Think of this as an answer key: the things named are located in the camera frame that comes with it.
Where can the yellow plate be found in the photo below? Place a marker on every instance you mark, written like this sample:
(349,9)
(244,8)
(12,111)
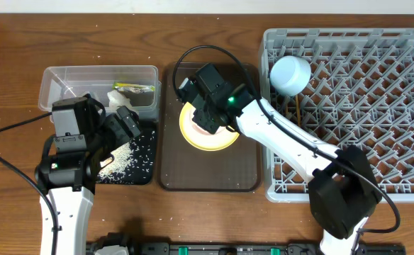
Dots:
(203,142)

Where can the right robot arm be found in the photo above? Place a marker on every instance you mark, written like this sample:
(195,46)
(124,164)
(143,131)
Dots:
(342,189)

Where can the white tissue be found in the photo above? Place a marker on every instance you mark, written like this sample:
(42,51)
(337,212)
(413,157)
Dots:
(116,100)

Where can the dark brown serving tray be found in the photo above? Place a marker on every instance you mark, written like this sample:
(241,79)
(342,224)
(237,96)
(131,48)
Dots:
(182,167)

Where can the green yellow snack wrapper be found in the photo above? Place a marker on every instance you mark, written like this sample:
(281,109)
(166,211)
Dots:
(133,88)

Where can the wooden chopstick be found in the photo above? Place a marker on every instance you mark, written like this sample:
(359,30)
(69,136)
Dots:
(287,100)
(298,112)

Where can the black plastic tray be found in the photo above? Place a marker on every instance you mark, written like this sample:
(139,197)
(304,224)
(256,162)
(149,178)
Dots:
(139,166)

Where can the clear plastic waste bin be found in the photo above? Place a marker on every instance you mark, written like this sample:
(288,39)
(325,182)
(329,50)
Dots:
(98,80)

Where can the light blue bowl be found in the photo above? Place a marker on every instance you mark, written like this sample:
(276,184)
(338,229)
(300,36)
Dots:
(290,75)

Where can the rice pile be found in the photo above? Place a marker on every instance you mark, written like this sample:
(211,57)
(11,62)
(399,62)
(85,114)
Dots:
(122,159)

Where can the pink bowl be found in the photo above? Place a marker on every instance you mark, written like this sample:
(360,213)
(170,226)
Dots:
(197,128)

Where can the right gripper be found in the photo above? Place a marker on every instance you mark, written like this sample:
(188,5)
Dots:
(199,118)

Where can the grey plastic dishwasher rack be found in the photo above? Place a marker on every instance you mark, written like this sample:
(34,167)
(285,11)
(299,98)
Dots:
(361,93)

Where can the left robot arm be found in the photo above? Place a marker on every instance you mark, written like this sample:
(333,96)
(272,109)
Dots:
(69,167)

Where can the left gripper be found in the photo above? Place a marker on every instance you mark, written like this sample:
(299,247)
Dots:
(130,122)

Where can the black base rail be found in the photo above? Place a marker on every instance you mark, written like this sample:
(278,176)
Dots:
(116,243)

